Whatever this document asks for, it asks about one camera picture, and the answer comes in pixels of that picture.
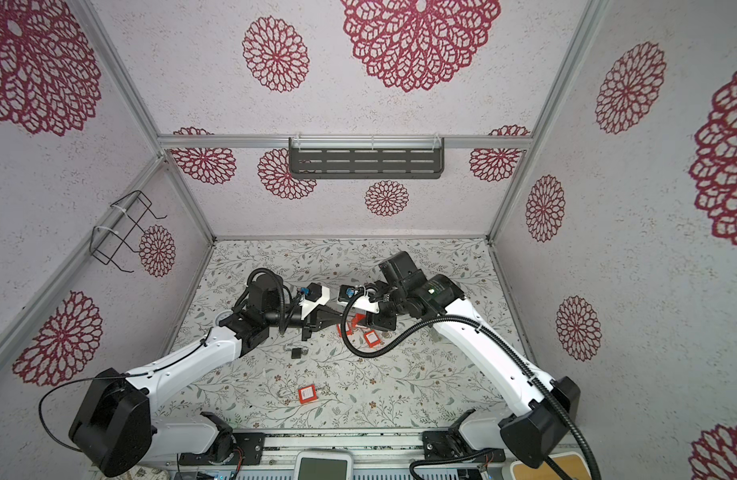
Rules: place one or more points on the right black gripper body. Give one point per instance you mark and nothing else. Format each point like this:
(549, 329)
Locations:
(394, 300)

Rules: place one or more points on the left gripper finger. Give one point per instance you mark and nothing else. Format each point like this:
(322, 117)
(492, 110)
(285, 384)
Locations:
(323, 317)
(308, 331)

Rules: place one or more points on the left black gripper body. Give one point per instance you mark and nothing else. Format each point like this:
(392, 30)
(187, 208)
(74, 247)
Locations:
(287, 316)

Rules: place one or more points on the red padlock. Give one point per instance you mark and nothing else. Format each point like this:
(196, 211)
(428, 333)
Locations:
(372, 339)
(358, 321)
(300, 395)
(347, 329)

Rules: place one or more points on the small black padlock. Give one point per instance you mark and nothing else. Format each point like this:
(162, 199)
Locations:
(296, 351)

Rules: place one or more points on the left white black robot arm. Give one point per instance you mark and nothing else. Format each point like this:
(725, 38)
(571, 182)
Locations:
(117, 425)

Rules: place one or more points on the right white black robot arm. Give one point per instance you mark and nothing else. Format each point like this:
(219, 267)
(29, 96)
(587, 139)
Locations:
(538, 411)

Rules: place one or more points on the white tablet device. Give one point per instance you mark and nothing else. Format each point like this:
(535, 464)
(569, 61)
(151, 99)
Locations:
(324, 465)

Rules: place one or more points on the wooden topped white box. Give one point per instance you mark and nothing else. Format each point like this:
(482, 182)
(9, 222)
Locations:
(571, 463)

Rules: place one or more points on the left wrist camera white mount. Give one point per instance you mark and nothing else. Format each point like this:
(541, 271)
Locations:
(311, 297)

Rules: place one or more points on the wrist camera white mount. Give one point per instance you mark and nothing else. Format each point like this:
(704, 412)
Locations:
(365, 298)
(311, 297)

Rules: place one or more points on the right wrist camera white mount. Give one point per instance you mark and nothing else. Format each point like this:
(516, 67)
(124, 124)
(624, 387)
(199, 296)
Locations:
(365, 298)

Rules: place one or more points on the dark grey wall shelf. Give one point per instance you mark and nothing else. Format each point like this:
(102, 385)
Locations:
(366, 160)

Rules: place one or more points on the black wire wall basket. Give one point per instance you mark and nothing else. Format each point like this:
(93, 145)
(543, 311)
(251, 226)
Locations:
(130, 211)

